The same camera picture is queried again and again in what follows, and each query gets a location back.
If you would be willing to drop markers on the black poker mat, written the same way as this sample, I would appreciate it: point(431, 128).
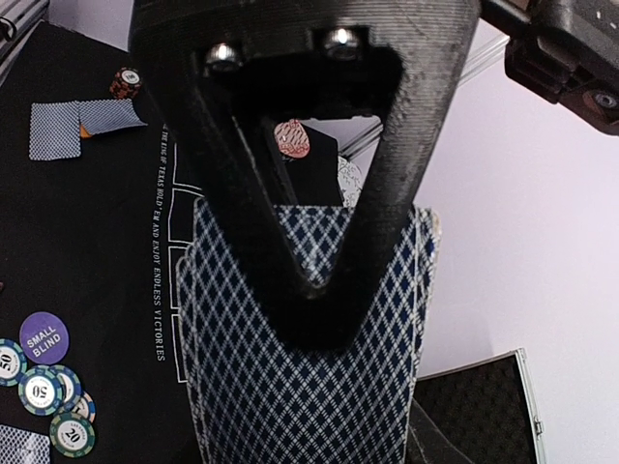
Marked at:
point(95, 241)

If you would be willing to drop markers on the aluminium poker chip case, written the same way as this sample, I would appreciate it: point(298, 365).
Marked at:
point(487, 409)

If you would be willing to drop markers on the blue card player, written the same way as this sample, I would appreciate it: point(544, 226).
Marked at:
point(103, 116)

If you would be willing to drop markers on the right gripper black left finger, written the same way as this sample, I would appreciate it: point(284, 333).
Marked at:
point(223, 74)

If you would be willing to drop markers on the blue card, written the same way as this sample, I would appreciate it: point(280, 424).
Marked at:
point(20, 446)
point(54, 131)

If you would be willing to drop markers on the red brown poker chip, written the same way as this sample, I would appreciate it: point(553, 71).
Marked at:
point(126, 84)

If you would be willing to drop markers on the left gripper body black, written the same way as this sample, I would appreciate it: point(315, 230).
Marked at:
point(566, 52)

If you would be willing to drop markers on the patterned ceramic bowl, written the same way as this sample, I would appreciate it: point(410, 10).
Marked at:
point(292, 139)

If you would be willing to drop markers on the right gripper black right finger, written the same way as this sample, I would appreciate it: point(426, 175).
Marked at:
point(425, 443)

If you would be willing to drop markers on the aluminium front rail frame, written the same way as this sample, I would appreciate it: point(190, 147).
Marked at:
point(19, 18)

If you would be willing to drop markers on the purple small blind button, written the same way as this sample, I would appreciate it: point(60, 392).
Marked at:
point(44, 338)

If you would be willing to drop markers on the orange big blind button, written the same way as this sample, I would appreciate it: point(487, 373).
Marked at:
point(84, 133)

